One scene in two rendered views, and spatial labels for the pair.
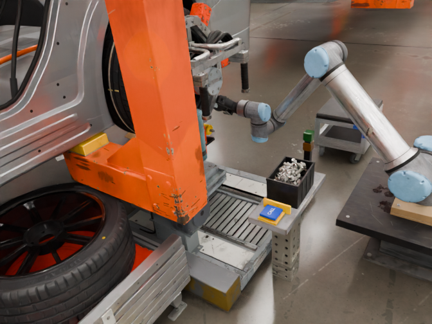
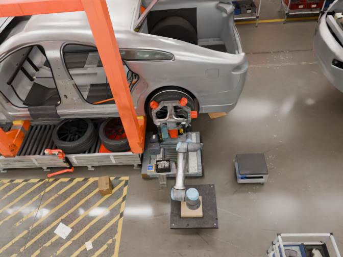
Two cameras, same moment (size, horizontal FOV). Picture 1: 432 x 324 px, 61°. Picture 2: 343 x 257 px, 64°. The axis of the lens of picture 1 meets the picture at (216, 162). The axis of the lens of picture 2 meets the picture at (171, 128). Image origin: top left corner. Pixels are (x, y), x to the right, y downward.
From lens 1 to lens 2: 3.18 m
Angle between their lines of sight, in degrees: 47
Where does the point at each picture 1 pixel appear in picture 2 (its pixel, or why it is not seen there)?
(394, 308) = (165, 215)
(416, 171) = (173, 191)
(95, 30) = (143, 96)
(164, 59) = (126, 125)
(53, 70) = not seen: hidden behind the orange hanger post
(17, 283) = (103, 137)
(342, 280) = (168, 200)
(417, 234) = (175, 206)
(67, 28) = (136, 93)
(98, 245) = (119, 142)
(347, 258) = not seen: hidden behind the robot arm
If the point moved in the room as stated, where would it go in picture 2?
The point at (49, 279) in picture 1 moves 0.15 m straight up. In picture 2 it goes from (107, 141) to (104, 135)
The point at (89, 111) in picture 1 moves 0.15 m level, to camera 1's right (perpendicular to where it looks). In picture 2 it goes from (138, 110) to (143, 117)
